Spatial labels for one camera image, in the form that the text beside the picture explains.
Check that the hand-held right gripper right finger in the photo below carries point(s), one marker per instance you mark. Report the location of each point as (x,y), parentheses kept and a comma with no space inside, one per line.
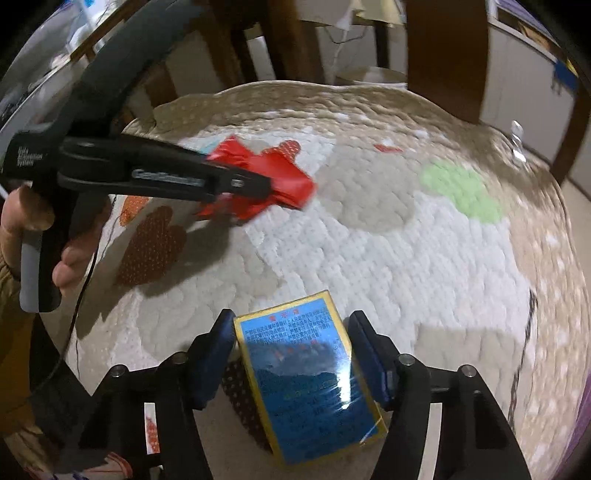
(369,364)

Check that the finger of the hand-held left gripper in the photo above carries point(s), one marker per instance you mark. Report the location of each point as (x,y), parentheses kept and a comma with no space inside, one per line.
(152,152)
(184,182)

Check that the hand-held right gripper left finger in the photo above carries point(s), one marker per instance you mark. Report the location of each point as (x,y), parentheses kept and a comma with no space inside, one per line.
(214,360)

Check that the blue yellow box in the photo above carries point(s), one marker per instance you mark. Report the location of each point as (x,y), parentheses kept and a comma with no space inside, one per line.
(304,392)

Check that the red paper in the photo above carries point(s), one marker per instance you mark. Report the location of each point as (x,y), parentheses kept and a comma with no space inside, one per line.
(281,175)

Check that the person's left forearm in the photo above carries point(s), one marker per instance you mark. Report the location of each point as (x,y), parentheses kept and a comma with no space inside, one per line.
(14,323)

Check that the person's left hand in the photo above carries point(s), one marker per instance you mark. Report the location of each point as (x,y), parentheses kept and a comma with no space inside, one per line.
(92,230)

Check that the printed paper sheet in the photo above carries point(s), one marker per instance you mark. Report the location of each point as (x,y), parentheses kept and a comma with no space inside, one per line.
(106,466)

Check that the small red scrap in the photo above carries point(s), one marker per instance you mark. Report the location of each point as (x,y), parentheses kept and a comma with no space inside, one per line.
(388,148)

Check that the white cylindrical container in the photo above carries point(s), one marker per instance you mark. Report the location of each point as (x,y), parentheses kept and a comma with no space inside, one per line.
(369,76)

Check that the clear plastic scrap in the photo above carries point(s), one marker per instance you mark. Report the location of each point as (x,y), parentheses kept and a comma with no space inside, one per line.
(517,138)

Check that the wooden chair with round hole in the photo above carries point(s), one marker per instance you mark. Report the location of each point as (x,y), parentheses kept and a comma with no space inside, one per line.
(572,138)

